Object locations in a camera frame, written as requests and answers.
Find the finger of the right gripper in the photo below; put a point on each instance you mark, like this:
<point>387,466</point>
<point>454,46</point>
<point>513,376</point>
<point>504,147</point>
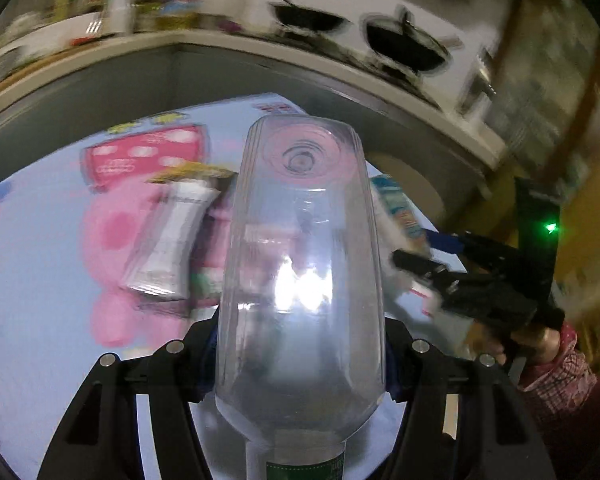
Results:
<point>420,268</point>
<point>453,244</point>

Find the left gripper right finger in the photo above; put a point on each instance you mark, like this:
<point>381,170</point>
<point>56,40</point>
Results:
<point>462,419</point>

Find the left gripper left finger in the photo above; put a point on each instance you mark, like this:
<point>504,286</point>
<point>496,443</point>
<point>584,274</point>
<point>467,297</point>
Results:
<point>98,436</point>

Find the clear plastic bottle green label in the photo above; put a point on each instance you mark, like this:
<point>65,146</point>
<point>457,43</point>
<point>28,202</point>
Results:
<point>300,361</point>

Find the silver white foil wrapper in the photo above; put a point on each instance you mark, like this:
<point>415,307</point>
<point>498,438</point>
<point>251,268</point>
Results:
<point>159,265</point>

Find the beige trash bin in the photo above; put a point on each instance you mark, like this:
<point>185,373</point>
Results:
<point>419,190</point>

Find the right hand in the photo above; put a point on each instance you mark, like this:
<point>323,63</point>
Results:
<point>543,343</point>

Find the light blue cartoon tablecloth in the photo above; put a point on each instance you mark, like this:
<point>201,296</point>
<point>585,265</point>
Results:
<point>68,226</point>

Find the black frying pan near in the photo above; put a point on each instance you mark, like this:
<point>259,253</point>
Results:
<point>397,38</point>

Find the black wok far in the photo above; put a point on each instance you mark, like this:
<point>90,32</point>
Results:
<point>290,14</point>

